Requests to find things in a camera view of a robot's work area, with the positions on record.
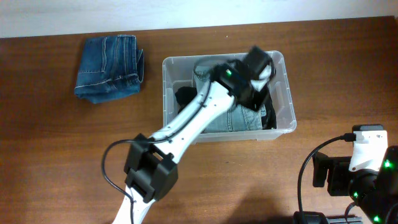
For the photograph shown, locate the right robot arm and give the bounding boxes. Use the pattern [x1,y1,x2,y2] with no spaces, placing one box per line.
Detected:
[312,146,397,224]

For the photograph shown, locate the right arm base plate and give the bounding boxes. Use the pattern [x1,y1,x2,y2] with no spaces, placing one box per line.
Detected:
[293,212,363,224]

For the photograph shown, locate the small black garment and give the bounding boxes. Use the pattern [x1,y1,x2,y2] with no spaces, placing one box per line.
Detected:
[175,86,197,113]

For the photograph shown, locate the large black garment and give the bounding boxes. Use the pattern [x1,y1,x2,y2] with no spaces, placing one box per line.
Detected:
[261,90,277,130]

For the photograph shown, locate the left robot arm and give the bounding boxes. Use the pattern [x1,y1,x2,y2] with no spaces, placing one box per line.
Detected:
[114,46,275,223]

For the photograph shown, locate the clear plastic storage container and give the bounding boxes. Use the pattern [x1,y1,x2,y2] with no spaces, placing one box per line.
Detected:
[162,50,297,144]

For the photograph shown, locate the dark blue jeans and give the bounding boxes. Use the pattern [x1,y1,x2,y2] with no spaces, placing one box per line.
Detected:
[74,34,144,104]

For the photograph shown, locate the light blue jeans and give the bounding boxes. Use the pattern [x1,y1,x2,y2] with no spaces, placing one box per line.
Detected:
[193,65,266,133]

